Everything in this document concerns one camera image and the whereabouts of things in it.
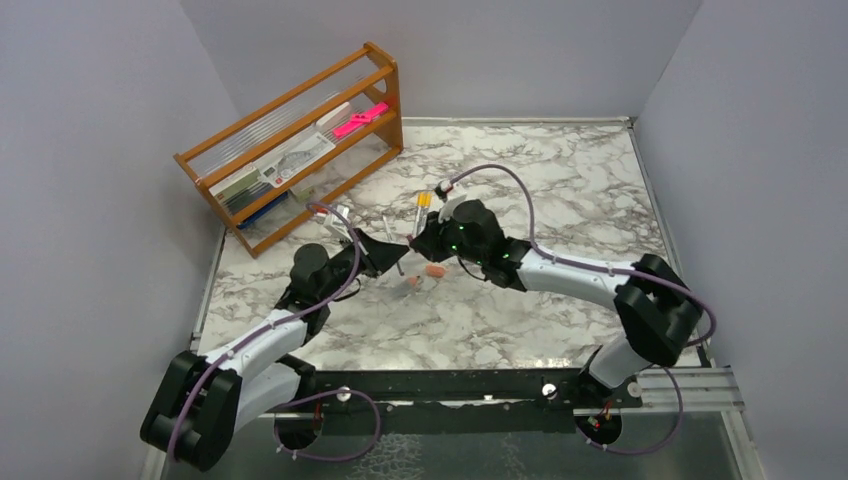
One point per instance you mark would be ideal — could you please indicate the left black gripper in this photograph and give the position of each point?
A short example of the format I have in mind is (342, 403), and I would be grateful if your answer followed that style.
(378, 257)

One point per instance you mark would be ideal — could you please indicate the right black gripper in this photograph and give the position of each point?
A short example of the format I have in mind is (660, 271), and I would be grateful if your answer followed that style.
(429, 242)

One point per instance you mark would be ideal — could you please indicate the orange tip white marker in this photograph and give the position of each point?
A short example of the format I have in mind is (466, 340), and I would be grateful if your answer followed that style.
(408, 286)

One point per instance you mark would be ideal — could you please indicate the white pen yellow end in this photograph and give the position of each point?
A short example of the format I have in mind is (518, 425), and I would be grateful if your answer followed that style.
(424, 200)

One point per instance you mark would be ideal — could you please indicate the white grey pen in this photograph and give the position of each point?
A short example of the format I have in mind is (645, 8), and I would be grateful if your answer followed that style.
(391, 238)

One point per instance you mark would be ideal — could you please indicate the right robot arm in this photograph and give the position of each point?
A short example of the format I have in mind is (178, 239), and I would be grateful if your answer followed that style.
(655, 313)

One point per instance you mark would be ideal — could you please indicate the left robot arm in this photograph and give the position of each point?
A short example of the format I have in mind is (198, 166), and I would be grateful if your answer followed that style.
(204, 399)

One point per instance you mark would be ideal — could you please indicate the white digital scale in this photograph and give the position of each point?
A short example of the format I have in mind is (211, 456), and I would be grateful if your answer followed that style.
(291, 157)

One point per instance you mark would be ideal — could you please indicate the pink tool on rack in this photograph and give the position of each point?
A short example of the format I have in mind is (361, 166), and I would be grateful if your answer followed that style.
(359, 120)

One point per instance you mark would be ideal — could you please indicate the wooden rack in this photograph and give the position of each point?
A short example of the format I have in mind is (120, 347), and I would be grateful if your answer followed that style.
(353, 84)

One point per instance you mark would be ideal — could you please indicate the green white box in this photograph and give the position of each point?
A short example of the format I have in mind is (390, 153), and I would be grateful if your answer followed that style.
(233, 192)

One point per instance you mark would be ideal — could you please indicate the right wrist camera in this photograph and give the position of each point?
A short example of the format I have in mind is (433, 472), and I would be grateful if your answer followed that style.
(451, 194)

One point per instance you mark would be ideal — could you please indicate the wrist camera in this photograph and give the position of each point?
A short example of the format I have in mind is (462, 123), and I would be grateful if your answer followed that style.
(335, 224)
(451, 194)

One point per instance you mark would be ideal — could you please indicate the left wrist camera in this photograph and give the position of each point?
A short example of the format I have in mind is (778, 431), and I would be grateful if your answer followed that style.
(335, 224)

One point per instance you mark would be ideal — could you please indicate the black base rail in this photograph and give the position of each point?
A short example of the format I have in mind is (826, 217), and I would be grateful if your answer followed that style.
(432, 402)

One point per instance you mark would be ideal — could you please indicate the aluminium frame rail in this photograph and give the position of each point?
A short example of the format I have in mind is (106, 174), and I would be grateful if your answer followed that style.
(701, 390)

